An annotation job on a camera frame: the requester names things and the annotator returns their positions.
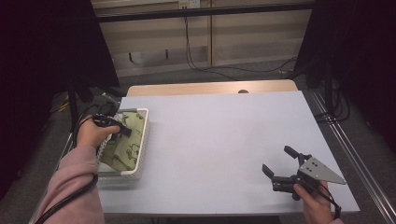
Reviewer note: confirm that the light grey table mat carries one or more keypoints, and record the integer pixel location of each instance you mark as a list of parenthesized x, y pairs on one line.
[(202, 161)]

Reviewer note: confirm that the white perforated plastic basket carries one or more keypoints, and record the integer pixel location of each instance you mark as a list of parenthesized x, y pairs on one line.
[(141, 155)]

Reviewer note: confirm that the white wall power outlet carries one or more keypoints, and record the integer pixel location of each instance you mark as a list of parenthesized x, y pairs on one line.
[(190, 3)]

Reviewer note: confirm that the person's left hand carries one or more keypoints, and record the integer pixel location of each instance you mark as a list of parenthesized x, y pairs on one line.
[(90, 133)]

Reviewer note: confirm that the green printed cloth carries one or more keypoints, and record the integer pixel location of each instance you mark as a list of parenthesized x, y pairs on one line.
[(127, 149)]

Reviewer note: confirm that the black horizontal bar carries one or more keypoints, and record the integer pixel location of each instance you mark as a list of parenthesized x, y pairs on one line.
[(202, 12)]

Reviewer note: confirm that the black stand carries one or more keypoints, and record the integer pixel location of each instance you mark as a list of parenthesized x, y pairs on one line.
[(328, 87), (73, 102)]

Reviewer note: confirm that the black curtain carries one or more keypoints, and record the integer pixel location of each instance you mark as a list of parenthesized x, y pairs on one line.
[(31, 62), (367, 46)]

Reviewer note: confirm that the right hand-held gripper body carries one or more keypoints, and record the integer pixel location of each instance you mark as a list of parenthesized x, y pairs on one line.
[(315, 170)]

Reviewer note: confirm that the beige wooden cabinet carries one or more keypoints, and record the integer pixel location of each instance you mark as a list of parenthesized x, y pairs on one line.
[(249, 40)]

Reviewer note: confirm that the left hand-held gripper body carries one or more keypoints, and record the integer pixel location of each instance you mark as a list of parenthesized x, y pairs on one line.
[(107, 119)]

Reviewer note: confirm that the wooden table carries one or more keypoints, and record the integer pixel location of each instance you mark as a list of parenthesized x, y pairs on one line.
[(186, 88)]

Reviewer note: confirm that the person's right hand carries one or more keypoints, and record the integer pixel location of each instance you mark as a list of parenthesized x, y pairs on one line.
[(316, 207)]

